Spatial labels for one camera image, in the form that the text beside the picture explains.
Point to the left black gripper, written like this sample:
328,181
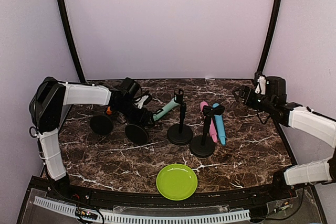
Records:
140,120

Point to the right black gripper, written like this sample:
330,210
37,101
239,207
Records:
245,89

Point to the black stand of teal microphone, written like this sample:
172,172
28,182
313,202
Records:
137,132

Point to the teal toy microphone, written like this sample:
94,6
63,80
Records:
164,110

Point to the black stand of pink microphone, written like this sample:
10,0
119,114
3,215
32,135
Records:
180,134

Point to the blue toy microphone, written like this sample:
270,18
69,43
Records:
220,129

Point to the pink toy microphone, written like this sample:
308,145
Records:
212,129

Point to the black stand of blue microphone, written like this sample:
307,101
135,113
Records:
202,146

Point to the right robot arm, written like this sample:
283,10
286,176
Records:
269,95

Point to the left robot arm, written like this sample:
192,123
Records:
52,96

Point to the orange toy microphone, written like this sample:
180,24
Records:
109,111

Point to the black stand of orange microphone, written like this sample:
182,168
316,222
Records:
101,124

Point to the green plate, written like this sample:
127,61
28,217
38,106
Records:
176,182

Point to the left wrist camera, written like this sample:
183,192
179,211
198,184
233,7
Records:
142,101

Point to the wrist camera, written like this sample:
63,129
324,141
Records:
260,83
142,101

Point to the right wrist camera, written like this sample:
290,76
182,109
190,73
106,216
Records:
260,83

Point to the black front rail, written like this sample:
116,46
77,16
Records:
253,197

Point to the white slotted cable duct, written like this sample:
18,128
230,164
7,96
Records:
142,215

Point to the right black frame post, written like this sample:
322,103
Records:
269,35

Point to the black frame post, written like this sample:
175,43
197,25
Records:
269,35
70,40

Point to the left black frame post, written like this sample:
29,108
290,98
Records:
70,40

